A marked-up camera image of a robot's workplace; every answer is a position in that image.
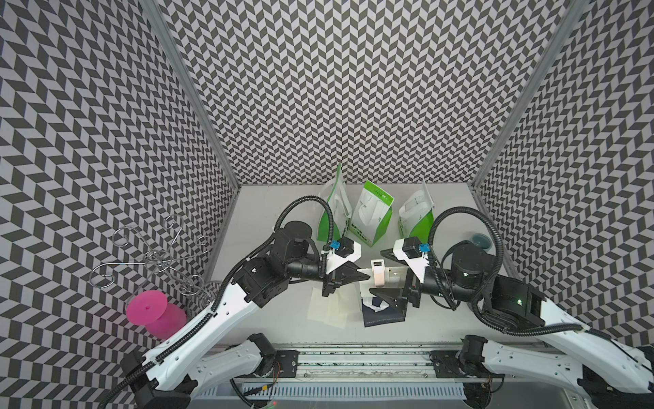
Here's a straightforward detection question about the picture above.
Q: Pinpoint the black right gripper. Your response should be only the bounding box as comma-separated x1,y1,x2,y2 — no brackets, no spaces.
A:
370,266,483,314

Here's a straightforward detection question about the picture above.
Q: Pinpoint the blue-grey ceramic cup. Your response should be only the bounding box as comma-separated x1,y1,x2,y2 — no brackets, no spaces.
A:
470,233,493,251

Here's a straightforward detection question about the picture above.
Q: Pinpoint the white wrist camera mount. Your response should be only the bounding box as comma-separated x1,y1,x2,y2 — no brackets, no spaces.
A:
325,237,362,274
393,237,430,284

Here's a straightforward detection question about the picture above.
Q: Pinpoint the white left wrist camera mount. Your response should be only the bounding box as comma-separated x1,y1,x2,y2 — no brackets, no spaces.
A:
325,237,362,274

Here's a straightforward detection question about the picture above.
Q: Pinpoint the pink plastic disc spool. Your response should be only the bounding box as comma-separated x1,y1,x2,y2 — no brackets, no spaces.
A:
126,290,187,340

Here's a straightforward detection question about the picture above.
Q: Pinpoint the navy and cream tote bag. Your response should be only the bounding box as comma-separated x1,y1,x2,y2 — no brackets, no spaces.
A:
356,282,405,328

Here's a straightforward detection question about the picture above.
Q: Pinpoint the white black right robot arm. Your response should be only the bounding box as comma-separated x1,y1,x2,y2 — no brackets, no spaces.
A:
371,206,653,408

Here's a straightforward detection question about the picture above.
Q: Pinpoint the silver wire rack stand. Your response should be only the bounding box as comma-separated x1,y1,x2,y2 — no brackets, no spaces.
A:
88,214,213,308

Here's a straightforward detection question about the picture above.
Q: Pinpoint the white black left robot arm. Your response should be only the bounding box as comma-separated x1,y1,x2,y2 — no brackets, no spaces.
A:
99,195,369,408

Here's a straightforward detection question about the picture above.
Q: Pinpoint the green white tea bag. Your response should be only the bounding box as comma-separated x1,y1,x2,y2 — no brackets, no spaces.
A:
349,180,394,247
399,182,434,243
318,163,353,240

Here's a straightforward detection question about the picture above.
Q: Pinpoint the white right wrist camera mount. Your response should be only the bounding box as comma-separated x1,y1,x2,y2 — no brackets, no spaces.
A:
393,237,430,284

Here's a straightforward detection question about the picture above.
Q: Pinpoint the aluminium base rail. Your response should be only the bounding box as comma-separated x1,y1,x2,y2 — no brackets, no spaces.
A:
152,344,578,405

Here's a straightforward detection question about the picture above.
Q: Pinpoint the pink stapler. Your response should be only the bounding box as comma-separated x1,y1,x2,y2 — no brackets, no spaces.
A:
371,259,386,287

